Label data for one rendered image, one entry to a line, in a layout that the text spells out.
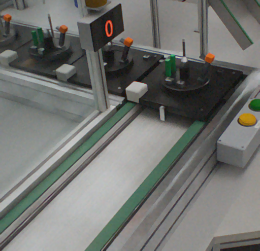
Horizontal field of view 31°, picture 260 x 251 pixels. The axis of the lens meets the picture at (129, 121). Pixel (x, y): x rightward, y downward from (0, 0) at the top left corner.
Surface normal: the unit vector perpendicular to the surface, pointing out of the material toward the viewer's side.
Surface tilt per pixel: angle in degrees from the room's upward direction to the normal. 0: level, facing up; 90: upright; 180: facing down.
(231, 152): 90
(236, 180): 0
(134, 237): 0
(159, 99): 0
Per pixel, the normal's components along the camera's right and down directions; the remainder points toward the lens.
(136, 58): -0.11, -0.80
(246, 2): -0.68, 0.48
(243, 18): 0.44, -0.33
